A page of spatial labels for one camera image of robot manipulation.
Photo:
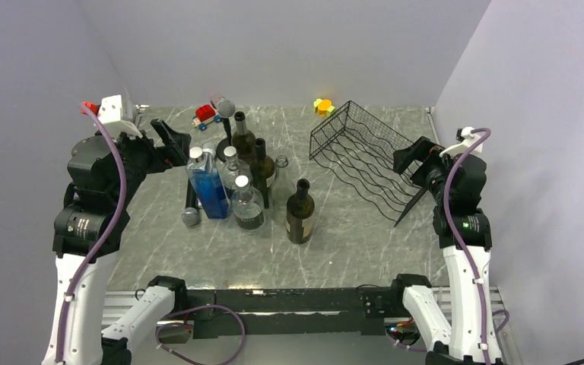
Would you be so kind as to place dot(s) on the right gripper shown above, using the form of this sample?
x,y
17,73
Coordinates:
x,y
420,150

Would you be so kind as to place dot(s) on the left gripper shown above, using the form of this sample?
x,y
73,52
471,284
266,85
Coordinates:
x,y
173,153

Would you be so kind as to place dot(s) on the dark wine bottle black neck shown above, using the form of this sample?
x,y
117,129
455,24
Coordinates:
x,y
263,171

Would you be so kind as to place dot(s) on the clear round bottle front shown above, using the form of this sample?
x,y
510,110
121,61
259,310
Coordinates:
x,y
247,205

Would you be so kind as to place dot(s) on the clear round bottle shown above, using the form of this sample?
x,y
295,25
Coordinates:
x,y
231,169
247,205

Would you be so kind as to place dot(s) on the clear glass bottle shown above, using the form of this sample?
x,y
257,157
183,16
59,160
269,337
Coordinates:
x,y
281,190

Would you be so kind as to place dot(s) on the dark green wine bottle front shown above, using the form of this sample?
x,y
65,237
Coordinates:
x,y
299,214

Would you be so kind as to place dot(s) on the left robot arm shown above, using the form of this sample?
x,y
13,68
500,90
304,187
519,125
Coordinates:
x,y
105,175

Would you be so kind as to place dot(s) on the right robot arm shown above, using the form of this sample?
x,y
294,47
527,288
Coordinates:
x,y
455,177

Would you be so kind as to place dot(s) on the blue square glass bottle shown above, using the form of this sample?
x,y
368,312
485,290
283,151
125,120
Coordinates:
x,y
205,179

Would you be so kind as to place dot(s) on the clear round bottle rear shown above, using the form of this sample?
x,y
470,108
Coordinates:
x,y
231,169

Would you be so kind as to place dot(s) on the dark wine bottle silver neck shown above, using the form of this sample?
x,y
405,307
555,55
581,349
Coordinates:
x,y
243,139

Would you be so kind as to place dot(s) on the red toy block car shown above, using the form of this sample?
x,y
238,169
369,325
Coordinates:
x,y
204,116

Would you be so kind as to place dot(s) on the glitter microphone on stand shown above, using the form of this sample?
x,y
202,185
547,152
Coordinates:
x,y
225,107

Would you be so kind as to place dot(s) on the black white handheld microphone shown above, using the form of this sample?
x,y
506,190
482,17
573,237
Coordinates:
x,y
192,216

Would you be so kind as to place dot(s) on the yellow green toy block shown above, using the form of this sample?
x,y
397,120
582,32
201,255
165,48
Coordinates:
x,y
323,107

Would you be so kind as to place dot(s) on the black base bar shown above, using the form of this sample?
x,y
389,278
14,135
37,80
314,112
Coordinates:
x,y
366,310

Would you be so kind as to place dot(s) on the black wire wine rack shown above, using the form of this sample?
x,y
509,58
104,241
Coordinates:
x,y
357,148

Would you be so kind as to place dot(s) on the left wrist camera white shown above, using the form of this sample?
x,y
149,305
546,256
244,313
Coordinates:
x,y
117,115

